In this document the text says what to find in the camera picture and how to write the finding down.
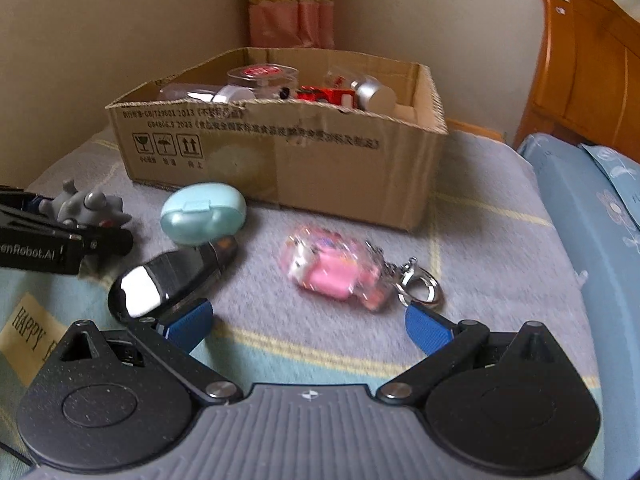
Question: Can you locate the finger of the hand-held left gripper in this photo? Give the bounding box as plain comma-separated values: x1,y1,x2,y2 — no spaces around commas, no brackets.
0,187,61,228
50,225,134,275

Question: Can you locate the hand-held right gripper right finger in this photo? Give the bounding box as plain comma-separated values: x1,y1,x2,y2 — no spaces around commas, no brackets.
375,302,573,406

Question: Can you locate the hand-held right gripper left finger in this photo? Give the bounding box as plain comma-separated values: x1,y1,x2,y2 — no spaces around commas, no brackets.
55,297,238,406

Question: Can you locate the grey animal figurine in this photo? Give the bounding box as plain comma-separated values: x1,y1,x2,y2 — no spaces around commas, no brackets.
37,180,133,229

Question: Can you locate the pink keychain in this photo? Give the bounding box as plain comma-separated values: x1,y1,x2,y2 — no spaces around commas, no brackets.
281,224,444,313

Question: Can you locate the clear plastic jar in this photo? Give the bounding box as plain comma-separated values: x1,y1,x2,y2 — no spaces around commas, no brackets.
157,81,221,103

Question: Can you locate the cardboard box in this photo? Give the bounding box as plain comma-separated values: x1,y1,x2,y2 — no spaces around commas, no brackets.
105,46,449,233

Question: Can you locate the white translucent plastic box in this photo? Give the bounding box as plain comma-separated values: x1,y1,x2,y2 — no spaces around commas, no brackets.
212,85,257,104

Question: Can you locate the clear container with red label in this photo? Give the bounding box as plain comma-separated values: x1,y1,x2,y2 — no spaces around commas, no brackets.
227,62,300,101

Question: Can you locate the golden capsule bottle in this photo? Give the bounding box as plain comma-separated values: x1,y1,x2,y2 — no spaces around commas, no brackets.
325,71,397,112

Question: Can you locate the red toy robot block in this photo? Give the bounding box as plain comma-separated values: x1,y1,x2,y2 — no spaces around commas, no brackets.
295,86,357,109

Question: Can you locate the checked blanket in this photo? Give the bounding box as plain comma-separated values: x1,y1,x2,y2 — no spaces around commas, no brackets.
0,122,608,480

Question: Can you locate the mint green case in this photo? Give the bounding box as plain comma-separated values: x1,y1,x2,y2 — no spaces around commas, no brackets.
160,183,247,247

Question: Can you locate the blue floral pillow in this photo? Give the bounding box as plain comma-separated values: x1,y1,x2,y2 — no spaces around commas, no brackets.
580,142,640,246

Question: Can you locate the wooden headboard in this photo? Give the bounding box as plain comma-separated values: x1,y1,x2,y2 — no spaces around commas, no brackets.
514,0,640,166

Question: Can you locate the pink curtain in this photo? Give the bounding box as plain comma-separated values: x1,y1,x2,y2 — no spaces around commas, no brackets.
246,0,337,51

